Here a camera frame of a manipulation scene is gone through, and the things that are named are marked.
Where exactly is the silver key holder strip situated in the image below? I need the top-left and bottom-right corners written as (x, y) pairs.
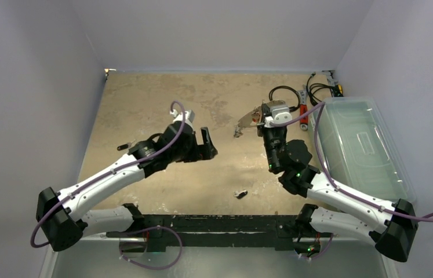
top-left (233, 107), bottom-right (261, 138)

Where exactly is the black key fob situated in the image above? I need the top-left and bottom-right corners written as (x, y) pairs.
top-left (234, 190), bottom-right (248, 199)

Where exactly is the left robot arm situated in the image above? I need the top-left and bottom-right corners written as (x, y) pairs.
top-left (30, 120), bottom-right (218, 251)

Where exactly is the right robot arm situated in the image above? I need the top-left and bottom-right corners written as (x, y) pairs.
top-left (257, 103), bottom-right (419, 262)

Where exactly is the yellow black connector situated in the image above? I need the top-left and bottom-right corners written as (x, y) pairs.
top-left (334, 84), bottom-right (344, 97)

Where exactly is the clear plastic storage bin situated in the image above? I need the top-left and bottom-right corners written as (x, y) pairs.
top-left (309, 97), bottom-right (417, 205)

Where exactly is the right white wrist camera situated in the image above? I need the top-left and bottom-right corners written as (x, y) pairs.
top-left (261, 104), bottom-right (292, 128)

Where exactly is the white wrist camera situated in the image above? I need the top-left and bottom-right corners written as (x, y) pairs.
top-left (261, 104), bottom-right (292, 128)
top-left (170, 109), bottom-right (195, 129)

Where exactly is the coiled black cable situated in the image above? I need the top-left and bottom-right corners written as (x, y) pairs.
top-left (268, 85), bottom-right (301, 114)

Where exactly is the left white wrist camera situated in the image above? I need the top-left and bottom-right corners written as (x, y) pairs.
top-left (170, 109), bottom-right (195, 129)

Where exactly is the orange handled tool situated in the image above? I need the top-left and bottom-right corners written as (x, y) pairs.
top-left (298, 85), bottom-right (308, 131)

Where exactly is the black cable bundle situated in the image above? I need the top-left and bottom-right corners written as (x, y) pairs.
top-left (305, 72), bottom-right (336, 108)

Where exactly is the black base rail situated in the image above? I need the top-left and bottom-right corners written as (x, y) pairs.
top-left (106, 214), bottom-right (329, 252)

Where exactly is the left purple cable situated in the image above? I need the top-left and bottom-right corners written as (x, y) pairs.
top-left (30, 101), bottom-right (186, 248)

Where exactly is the purple cable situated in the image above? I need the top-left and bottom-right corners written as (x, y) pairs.
top-left (270, 101), bottom-right (433, 224)
top-left (30, 101), bottom-right (186, 248)

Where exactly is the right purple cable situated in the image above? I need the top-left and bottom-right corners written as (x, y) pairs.
top-left (270, 101), bottom-right (433, 224)

